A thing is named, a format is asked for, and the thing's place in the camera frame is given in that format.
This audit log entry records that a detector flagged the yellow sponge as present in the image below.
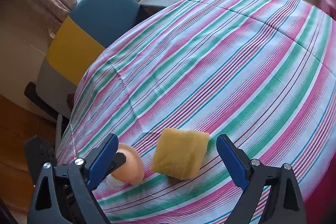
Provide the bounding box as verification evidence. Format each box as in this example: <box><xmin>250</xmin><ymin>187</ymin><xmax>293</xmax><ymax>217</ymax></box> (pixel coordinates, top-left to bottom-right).
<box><xmin>151</xmin><ymin>128</ymin><xmax>210</xmax><ymax>180</ymax></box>

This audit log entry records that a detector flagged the peach capped white bottle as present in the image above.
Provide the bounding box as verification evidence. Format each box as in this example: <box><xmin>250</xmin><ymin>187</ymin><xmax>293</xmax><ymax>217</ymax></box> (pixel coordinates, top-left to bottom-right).
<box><xmin>105</xmin><ymin>143</ymin><xmax>144</xmax><ymax>190</ymax></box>

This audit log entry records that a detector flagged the blue yellow armchair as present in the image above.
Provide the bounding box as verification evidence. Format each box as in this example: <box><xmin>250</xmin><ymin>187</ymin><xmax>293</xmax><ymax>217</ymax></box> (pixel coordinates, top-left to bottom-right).
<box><xmin>36</xmin><ymin>0</ymin><xmax>177</xmax><ymax>118</ymax></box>

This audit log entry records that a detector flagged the striped pink green bedsheet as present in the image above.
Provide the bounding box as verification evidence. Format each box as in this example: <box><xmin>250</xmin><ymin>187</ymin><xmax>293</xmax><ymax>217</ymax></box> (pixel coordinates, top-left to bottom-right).
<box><xmin>57</xmin><ymin>0</ymin><xmax>335</xmax><ymax>223</ymax></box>

